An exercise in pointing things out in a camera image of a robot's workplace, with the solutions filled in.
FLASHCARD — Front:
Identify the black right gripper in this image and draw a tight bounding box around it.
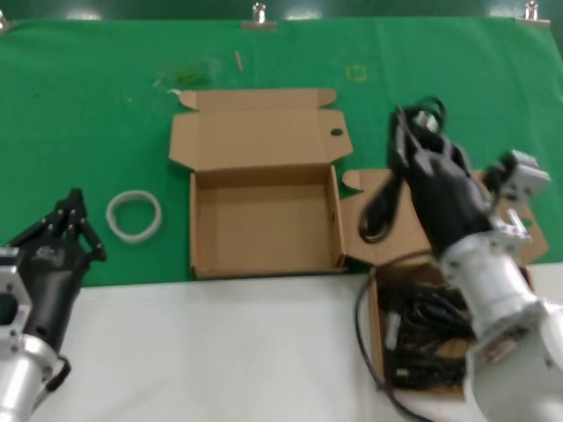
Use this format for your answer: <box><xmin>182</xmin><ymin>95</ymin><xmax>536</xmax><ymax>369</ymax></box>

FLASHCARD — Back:
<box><xmin>392</xmin><ymin>104</ymin><xmax>494</xmax><ymax>257</ymax></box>

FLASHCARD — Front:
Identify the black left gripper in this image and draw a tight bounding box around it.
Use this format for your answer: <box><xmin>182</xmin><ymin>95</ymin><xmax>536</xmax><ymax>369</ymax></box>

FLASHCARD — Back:
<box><xmin>7</xmin><ymin>188</ymin><xmax>108</xmax><ymax>352</ymax></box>

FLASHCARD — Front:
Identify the cardboard box without hole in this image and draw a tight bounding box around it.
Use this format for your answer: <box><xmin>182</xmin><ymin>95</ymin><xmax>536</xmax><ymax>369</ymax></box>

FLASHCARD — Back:
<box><xmin>340</xmin><ymin>169</ymin><xmax>551</xmax><ymax>400</ymax></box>

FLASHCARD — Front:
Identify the cardboard box with round hole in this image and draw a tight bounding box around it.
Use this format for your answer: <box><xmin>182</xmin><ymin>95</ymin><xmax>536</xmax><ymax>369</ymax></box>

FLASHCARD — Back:
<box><xmin>168</xmin><ymin>87</ymin><xmax>355</xmax><ymax>280</ymax></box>

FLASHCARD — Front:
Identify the clear tape roll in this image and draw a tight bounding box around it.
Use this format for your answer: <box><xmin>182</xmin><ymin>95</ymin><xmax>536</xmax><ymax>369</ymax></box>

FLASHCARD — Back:
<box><xmin>105</xmin><ymin>189</ymin><xmax>164</xmax><ymax>245</ymax></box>

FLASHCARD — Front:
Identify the green table cloth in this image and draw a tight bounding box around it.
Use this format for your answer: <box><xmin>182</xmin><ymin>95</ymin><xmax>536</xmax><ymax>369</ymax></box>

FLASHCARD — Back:
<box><xmin>0</xmin><ymin>17</ymin><xmax>563</xmax><ymax>289</ymax></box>

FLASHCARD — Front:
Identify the metal binder clip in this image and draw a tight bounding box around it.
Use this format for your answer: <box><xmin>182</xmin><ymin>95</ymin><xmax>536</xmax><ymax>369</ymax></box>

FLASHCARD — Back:
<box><xmin>514</xmin><ymin>0</ymin><xmax>552</xmax><ymax>27</ymax></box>
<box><xmin>240</xmin><ymin>2</ymin><xmax>279</xmax><ymax>32</ymax></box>

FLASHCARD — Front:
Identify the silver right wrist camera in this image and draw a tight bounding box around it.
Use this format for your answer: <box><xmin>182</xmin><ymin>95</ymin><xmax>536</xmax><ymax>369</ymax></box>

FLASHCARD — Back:
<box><xmin>486</xmin><ymin>149</ymin><xmax>552</xmax><ymax>208</ymax></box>

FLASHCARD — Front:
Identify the short black cable loop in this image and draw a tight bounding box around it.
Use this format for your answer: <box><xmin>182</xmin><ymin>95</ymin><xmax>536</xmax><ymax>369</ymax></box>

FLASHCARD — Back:
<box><xmin>42</xmin><ymin>353</ymin><xmax>72</xmax><ymax>393</ymax></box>

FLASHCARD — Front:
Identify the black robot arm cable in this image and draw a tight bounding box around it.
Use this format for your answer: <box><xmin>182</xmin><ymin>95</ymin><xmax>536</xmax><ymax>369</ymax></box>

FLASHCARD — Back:
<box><xmin>354</xmin><ymin>280</ymin><xmax>441</xmax><ymax>422</ymax></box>

